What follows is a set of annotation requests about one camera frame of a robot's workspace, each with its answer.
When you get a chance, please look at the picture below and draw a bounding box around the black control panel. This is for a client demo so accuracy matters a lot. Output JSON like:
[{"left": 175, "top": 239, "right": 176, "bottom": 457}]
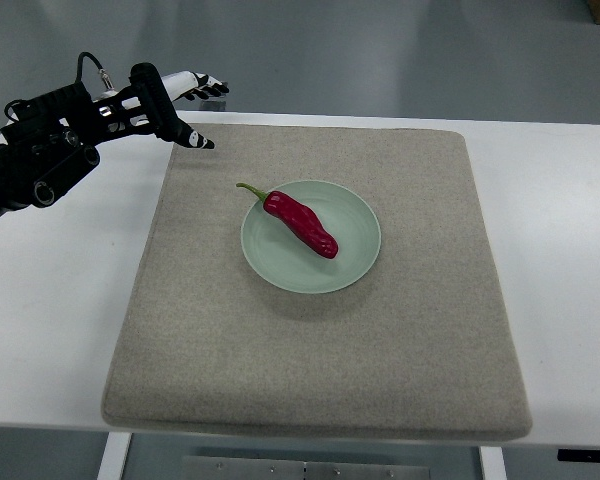
[{"left": 557, "top": 449, "right": 600, "bottom": 464}]

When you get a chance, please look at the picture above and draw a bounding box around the white table leg right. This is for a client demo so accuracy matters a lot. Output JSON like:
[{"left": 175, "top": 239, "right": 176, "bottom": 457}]
[{"left": 479, "top": 446, "right": 507, "bottom": 480}]

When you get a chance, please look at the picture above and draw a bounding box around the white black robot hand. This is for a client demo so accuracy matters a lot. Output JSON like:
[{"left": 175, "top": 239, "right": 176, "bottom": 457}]
[{"left": 131, "top": 71, "right": 229, "bottom": 149}]

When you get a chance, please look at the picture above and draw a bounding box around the white table leg left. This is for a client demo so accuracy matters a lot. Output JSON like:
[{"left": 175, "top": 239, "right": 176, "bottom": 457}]
[{"left": 96, "top": 432, "right": 132, "bottom": 480}]

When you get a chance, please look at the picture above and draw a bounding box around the metal table frame bracket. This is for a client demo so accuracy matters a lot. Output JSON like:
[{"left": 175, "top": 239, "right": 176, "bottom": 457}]
[{"left": 180, "top": 456, "right": 431, "bottom": 480}]

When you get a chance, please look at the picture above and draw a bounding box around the white table leg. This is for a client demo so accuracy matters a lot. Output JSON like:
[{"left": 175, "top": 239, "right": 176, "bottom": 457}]
[
  {"left": 96, "top": 432, "right": 132, "bottom": 480},
  {"left": 479, "top": 446, "right": 507, "bottom": 480}
]

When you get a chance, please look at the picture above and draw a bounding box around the beige felt mat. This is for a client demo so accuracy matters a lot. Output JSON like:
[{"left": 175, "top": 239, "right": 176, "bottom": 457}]
[{"left": 101, "top": 124, "right": 532, "bottom": 441}]

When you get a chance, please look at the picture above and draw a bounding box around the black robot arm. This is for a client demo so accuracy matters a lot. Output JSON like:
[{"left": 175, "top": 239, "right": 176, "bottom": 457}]
[{"left": 0, "top": 63, "right": 211, "bottom": 217}]

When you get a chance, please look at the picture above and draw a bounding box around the light green plate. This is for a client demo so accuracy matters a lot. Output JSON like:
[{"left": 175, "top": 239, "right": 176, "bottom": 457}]
[{"left": 236, "top": 180, "right": 382, "bottom": 294}]

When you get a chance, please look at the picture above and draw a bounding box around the red chili pepper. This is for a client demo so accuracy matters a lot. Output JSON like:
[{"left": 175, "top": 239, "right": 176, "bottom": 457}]
[{"left": 236, "top": 182, "right": 339, "bottom": 260}]

